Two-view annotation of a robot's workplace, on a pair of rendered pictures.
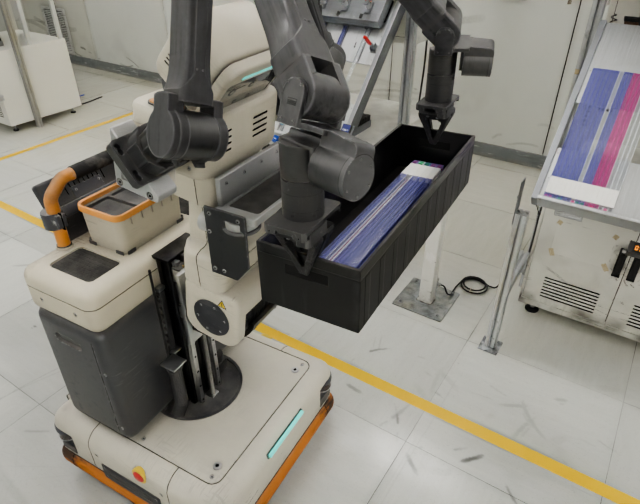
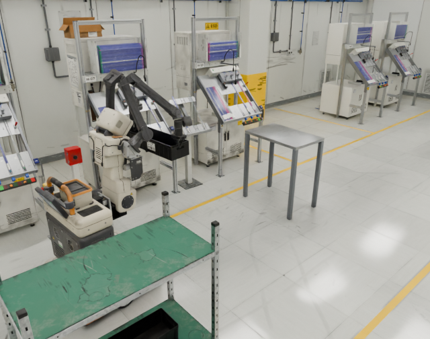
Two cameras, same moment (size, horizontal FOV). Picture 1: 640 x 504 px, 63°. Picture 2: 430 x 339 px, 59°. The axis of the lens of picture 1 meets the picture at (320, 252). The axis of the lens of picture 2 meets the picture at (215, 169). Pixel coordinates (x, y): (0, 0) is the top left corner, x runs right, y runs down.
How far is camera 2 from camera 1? 253 cm
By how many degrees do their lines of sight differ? 65
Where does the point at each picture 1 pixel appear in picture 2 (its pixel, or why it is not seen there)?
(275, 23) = (166, 103)
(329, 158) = (187, 120)
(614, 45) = (97, 99)
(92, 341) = (111, 229)
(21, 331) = not seen: outside the picture
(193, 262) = (121, 184)
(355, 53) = (7, 132)
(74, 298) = (106, 214)
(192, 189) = (117, 161)
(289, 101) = (178, 114)
